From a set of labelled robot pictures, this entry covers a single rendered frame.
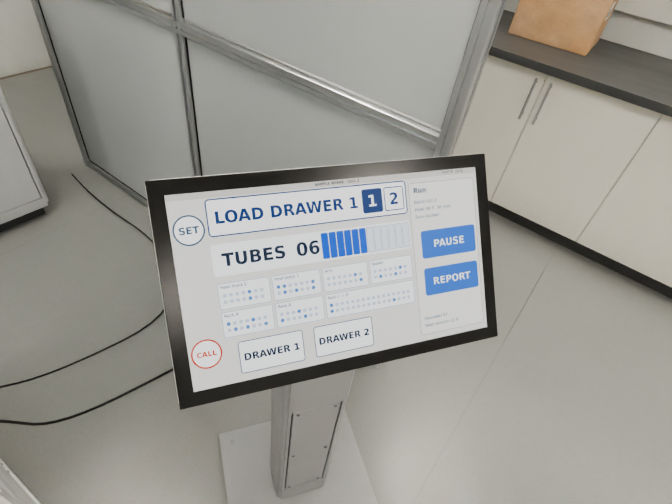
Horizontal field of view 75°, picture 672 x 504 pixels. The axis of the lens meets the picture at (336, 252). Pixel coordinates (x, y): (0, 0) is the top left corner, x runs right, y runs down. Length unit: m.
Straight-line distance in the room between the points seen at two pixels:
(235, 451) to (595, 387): 1.48
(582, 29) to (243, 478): 2.41
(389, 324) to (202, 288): 0.29
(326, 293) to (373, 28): 0.73
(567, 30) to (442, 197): 1.97
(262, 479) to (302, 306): 1.01
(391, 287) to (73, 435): 1.36
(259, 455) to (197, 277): 1.07
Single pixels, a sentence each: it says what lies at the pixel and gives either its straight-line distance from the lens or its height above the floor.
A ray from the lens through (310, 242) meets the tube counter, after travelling 0.63.
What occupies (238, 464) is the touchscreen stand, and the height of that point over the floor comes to 0.03.
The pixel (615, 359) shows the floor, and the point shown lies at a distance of 2.37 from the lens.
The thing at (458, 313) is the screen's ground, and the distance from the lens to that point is 0.75.
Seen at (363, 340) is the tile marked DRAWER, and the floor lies 0.99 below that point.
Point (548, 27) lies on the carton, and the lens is 2.63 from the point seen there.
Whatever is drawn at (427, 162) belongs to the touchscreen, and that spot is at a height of 1.19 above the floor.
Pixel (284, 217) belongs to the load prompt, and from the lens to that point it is 0.62.
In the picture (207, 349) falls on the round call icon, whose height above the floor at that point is 1.02.
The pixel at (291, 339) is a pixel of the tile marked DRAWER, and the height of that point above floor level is 1.01.
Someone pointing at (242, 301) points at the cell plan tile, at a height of 1.06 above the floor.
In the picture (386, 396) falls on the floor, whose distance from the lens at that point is 1.79.
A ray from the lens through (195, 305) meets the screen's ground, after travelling 0.62.
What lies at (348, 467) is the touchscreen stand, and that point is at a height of 0.04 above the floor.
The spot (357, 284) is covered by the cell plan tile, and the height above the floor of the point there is 1.06.
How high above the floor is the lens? 1.55
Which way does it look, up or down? 44 degrees down
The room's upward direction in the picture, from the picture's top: 9 degrees clockwise
